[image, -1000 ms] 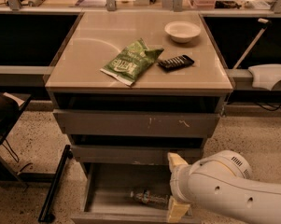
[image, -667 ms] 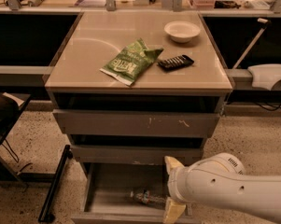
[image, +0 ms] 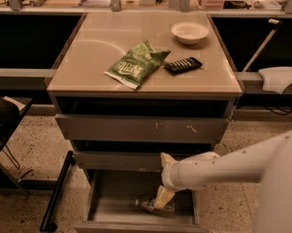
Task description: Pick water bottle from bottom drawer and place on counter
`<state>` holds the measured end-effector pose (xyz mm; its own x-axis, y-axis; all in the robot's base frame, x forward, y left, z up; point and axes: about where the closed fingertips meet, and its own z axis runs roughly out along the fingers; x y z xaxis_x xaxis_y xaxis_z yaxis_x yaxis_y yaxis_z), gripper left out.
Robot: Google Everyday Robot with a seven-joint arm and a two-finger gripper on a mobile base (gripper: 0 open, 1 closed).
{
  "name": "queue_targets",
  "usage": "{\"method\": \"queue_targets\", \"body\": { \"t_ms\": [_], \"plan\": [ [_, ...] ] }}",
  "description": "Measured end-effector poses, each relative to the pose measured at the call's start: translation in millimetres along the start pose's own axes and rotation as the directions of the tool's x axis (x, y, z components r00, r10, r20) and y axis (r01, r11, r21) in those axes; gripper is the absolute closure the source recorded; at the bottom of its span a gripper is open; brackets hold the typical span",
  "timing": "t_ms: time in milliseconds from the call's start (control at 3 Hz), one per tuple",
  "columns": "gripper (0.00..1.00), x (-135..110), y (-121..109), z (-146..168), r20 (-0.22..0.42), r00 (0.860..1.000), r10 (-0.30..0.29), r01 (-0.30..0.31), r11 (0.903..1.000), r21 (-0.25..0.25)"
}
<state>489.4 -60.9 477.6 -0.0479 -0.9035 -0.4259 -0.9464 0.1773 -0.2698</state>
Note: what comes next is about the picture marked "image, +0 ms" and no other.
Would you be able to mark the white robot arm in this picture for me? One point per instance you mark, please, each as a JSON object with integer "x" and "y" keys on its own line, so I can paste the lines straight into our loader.
{"x": 268, "y": 163}

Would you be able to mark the black snack bar packet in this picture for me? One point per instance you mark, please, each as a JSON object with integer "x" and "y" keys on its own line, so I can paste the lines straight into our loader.
{"x": 183, "y": 65}

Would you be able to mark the clear plastic water bottle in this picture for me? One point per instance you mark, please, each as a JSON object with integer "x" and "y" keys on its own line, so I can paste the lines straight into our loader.
{"x": 147, "y": 206}

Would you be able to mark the middle grey drawer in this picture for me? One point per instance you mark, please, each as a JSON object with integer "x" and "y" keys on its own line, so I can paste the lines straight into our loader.
{"x": 119, "y": 161}

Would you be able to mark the grey drawer cabinet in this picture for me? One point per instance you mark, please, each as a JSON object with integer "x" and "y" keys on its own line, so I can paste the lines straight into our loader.
{"x": 80, "y": 87}

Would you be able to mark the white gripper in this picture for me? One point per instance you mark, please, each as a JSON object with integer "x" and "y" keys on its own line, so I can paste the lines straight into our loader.
{"x": 167, "y": 176}

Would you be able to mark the white handled stick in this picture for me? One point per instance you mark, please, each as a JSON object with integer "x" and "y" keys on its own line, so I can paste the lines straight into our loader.
{"x": 276, "y": 25}

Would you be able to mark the top grey drawer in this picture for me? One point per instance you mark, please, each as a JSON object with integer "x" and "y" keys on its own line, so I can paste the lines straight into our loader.
{"x": 181, "y": 130}

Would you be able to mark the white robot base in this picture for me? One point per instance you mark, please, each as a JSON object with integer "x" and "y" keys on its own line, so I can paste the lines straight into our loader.
{"x": 276, "y": 79}

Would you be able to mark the green chip bag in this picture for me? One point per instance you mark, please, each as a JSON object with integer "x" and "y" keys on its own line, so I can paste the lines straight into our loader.
{"x": 137, "y": 64}

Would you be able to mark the white ceramic bowl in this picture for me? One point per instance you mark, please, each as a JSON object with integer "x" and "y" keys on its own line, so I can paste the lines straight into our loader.
{"x": 190, "y": 33}

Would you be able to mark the bottom grey open drawer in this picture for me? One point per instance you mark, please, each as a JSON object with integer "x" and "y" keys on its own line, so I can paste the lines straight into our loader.
{"x": 113, "y": 206}

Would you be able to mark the black chair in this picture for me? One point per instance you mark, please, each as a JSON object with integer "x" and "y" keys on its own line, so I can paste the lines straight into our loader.
{"x": 12, "y": 111}

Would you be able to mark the black floor bar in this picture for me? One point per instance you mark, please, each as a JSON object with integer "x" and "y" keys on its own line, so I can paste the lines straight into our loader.
{"x": 47, "y": 224}

